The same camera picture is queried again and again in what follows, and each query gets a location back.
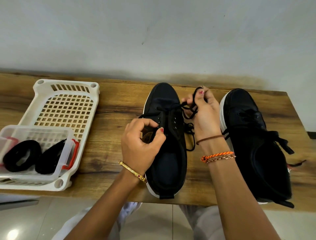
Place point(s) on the black sneaker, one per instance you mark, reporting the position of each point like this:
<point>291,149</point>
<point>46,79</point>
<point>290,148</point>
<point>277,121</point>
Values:
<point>170,168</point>
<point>261,158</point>

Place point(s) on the white box under table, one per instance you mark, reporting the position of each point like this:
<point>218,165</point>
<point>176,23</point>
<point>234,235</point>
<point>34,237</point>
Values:
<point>17,200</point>

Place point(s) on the black rolled band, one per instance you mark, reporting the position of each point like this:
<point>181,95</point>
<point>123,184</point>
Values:
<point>49,160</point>
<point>12,160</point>

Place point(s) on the person's right hand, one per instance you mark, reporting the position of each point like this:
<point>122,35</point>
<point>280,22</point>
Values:
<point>207,116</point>

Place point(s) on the person's right forearm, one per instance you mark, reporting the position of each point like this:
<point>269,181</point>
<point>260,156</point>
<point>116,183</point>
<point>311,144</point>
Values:
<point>242,198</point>

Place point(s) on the white plastic lattice basket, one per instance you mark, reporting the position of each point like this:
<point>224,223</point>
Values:
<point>64,109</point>

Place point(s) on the person's left forearm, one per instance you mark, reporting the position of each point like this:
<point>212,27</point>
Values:
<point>101,212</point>

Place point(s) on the person's left hand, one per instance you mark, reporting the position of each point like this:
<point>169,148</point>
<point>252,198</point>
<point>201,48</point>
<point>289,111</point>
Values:
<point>138,151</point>

